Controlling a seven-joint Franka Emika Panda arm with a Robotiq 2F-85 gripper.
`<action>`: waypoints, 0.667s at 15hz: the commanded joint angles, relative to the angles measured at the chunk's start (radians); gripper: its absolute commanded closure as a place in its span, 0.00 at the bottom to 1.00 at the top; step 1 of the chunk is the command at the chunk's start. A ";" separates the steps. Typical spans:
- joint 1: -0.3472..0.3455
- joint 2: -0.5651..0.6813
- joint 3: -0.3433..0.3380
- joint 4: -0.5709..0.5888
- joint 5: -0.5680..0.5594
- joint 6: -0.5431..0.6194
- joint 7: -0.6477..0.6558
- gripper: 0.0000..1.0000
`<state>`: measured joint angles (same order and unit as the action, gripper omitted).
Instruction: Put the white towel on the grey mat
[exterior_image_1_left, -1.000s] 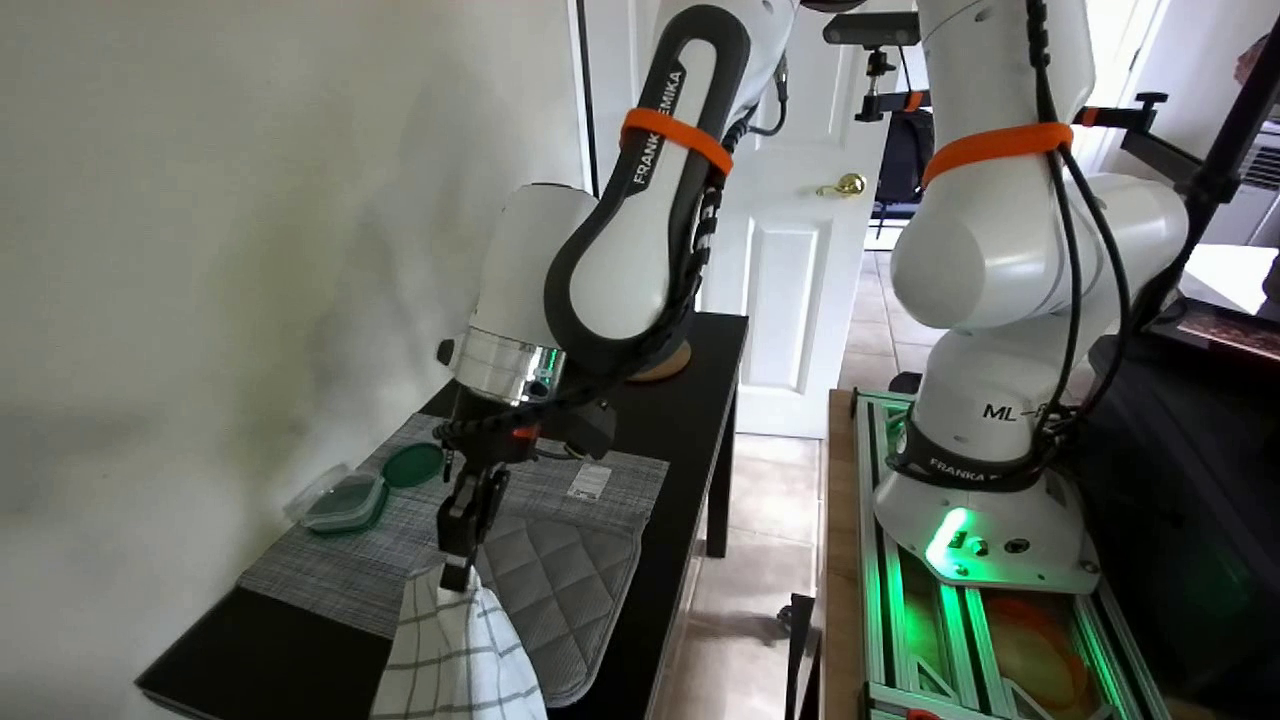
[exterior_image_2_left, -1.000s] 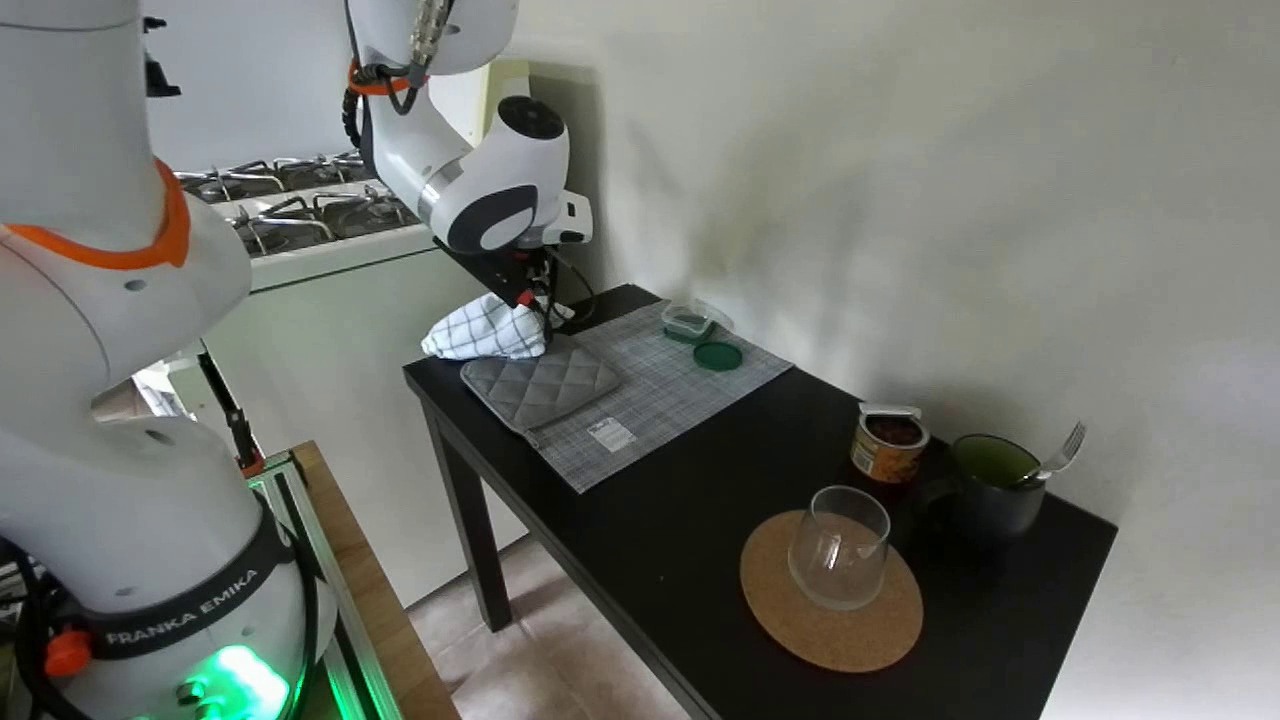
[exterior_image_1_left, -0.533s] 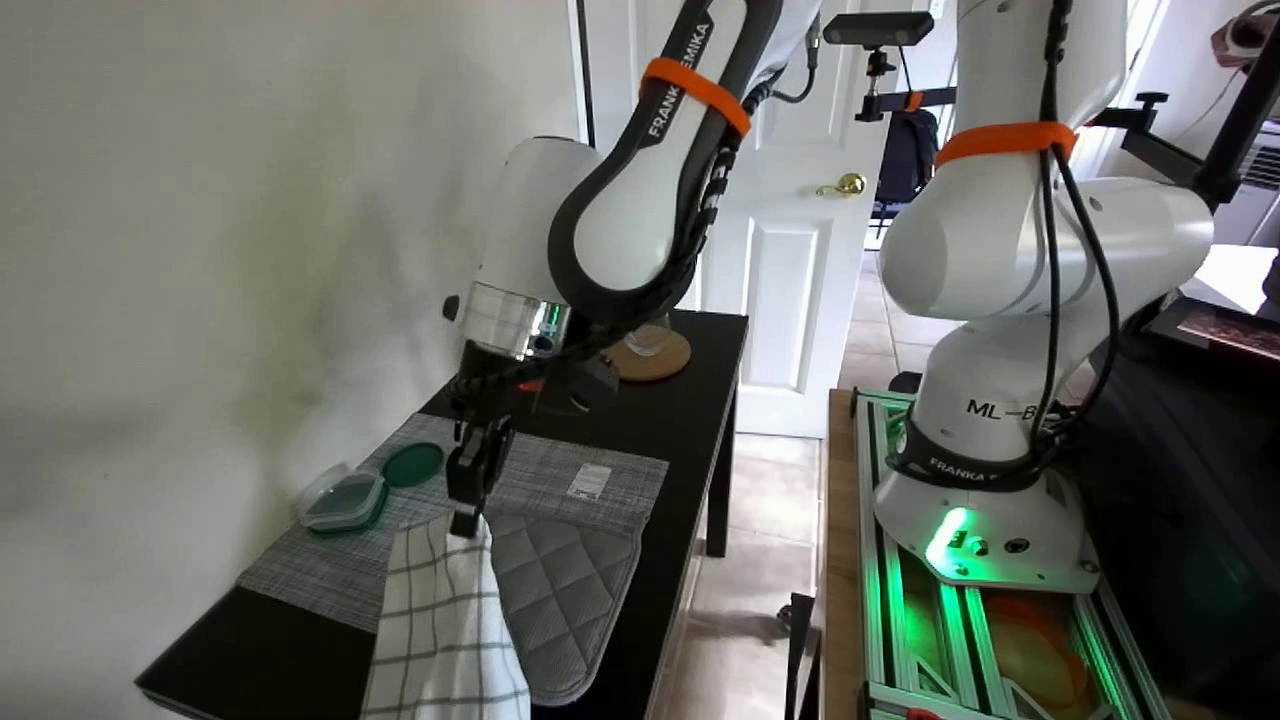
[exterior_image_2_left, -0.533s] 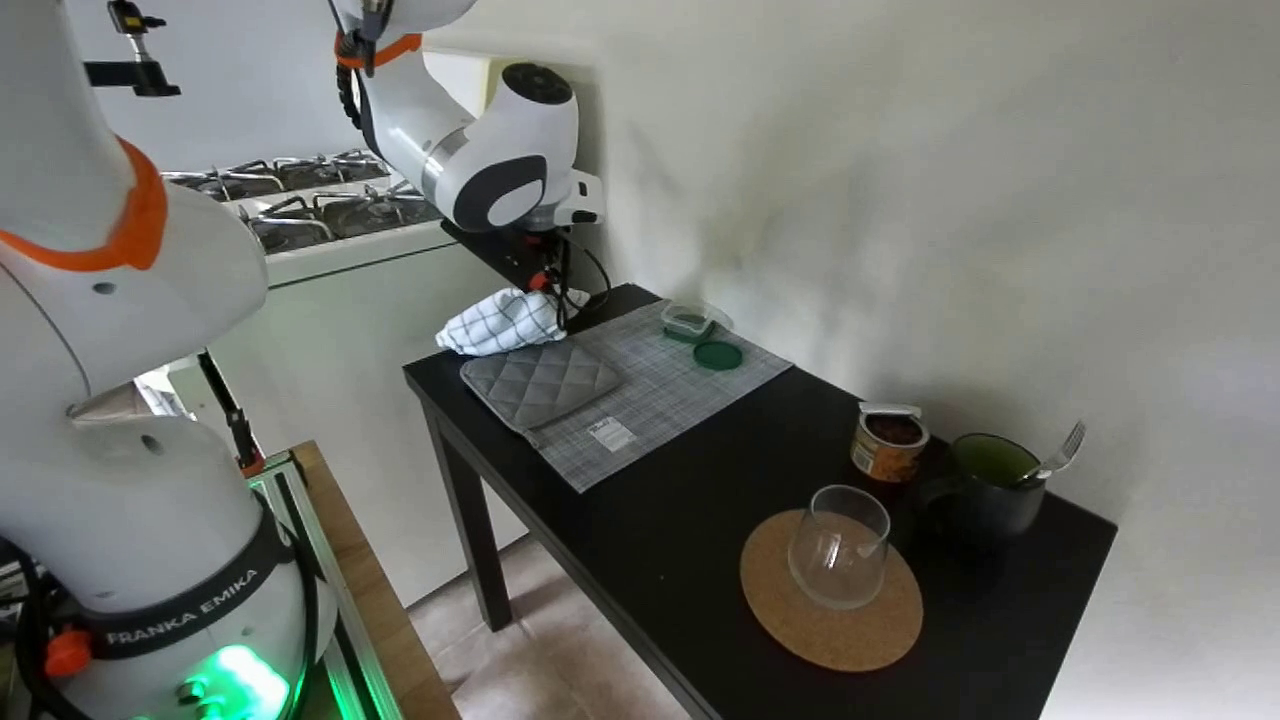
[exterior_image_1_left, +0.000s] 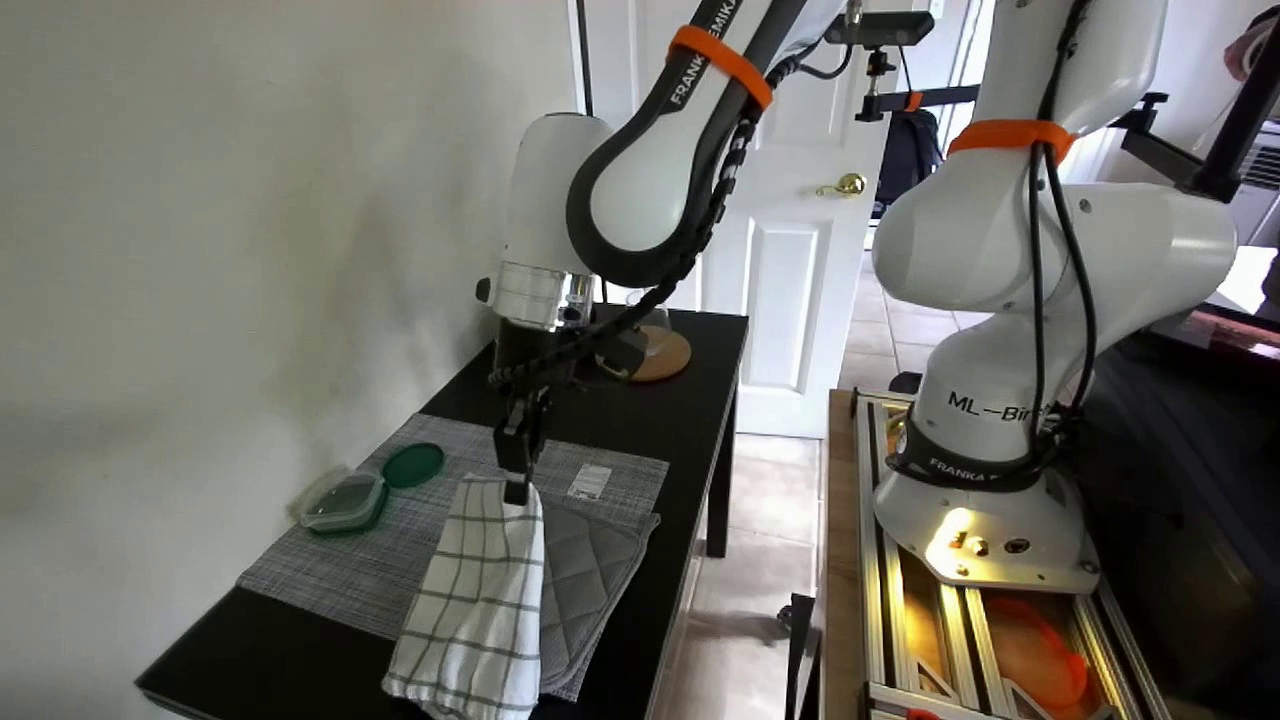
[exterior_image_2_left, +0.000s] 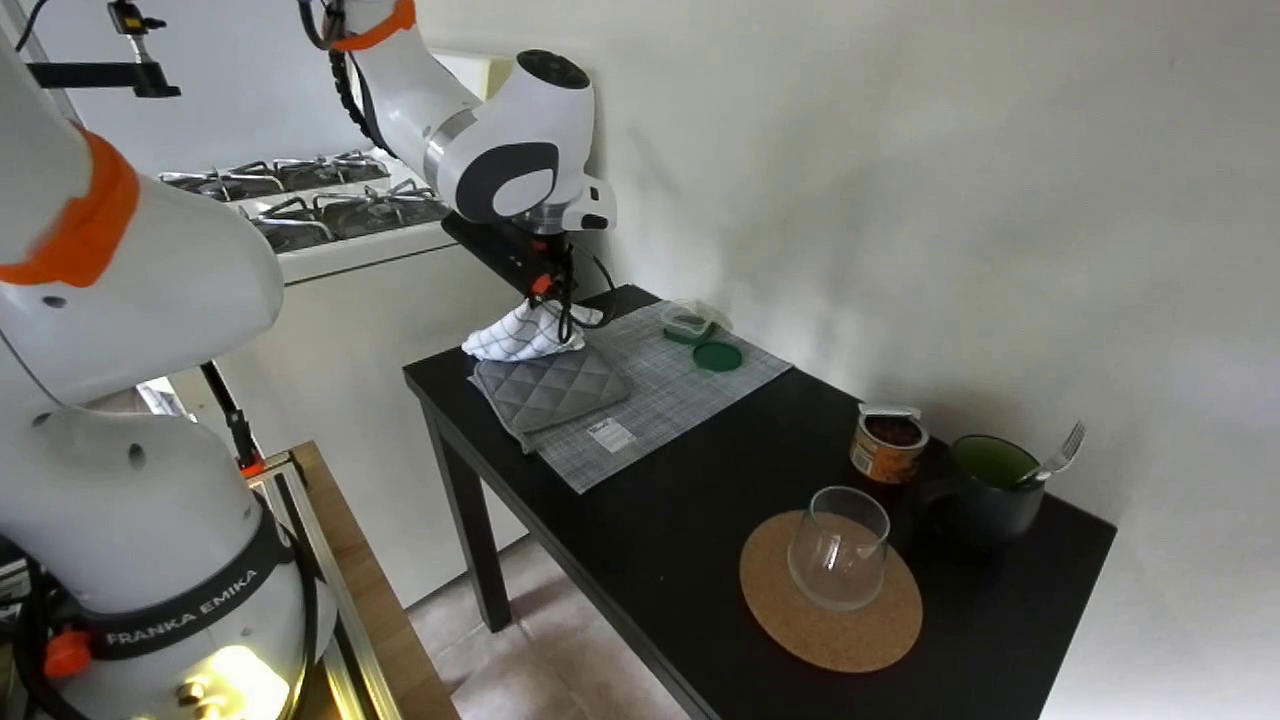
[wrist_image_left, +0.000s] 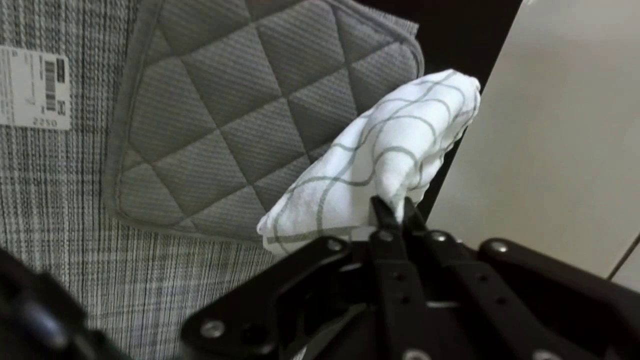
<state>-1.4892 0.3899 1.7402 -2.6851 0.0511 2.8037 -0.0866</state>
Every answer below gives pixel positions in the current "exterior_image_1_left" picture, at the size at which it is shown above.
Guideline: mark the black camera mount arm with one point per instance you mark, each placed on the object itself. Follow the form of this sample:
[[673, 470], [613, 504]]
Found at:
[[907, 98]]

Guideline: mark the black cabinet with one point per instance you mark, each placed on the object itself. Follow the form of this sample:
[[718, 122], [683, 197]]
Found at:
[[1186, 535]]

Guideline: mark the black tripod stand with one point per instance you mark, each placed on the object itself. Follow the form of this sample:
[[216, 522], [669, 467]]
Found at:
[[1233, 122]]

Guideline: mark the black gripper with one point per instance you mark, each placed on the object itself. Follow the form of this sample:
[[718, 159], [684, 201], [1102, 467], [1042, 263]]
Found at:
[[523, 433]]

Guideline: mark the aluminium profile base frame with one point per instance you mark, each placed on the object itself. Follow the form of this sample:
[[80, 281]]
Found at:
[[920, 642]]

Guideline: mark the white checked towel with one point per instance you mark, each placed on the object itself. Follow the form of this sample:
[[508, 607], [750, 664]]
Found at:
[[472, 613]]

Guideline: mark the dark folding chair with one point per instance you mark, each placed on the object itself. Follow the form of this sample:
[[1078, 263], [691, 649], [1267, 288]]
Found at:
[[910, 163]]

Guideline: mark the grey plaid placemat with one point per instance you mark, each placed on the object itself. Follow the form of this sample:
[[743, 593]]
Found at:
[[346, 566]]

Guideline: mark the black camera on mount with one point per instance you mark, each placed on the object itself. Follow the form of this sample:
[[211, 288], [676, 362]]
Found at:
[[881, 24]]

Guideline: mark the round cork coaster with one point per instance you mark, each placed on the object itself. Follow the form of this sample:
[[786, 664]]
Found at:
[[666, 356]]

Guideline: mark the wooden robot platform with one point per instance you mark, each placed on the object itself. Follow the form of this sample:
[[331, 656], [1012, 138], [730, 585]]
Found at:
[[841, 575]]

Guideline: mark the black side table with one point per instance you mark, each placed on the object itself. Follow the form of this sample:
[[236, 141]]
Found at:
[[694, 402]]

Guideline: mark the brass door knob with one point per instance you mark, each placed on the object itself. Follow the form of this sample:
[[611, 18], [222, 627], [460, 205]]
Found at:
[[847, 187]]

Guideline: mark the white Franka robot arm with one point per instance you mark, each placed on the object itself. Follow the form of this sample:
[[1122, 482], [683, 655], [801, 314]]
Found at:
[[1055, 264]]

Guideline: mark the grey quilted pot holder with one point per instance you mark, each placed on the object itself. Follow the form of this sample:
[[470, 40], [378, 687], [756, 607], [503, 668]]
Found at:
[[593, 575]]

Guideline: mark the white panel door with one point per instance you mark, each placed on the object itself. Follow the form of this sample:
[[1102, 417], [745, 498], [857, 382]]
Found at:
[[801, 293]]

